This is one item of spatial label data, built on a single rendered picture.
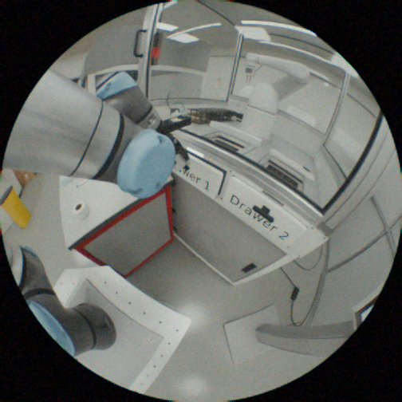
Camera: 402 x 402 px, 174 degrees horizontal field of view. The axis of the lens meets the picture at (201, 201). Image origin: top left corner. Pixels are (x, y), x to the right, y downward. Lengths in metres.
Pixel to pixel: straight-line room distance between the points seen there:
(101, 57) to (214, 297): 1.96
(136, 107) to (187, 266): 1.14
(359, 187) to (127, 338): 0.69
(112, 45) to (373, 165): 1.35
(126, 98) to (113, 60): 0.91
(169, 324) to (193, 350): 0.87
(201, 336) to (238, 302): 0.43
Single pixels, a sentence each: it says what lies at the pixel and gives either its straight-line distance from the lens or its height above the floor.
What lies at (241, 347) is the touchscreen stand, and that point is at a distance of 1.31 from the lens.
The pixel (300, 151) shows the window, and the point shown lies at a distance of 0.37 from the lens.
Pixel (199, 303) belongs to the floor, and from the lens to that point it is 1.17.
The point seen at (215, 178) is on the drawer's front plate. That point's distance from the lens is 0.43.
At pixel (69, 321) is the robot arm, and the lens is 0.34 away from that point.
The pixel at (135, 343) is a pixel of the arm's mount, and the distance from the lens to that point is 0.45.
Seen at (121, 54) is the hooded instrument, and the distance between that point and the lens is 1.19.
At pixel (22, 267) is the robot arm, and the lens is 0.35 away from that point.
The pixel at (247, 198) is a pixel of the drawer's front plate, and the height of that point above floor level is 0.90.
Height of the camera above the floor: 1.16
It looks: 47 degrees down
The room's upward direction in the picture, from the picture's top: 11 degrees clockwise
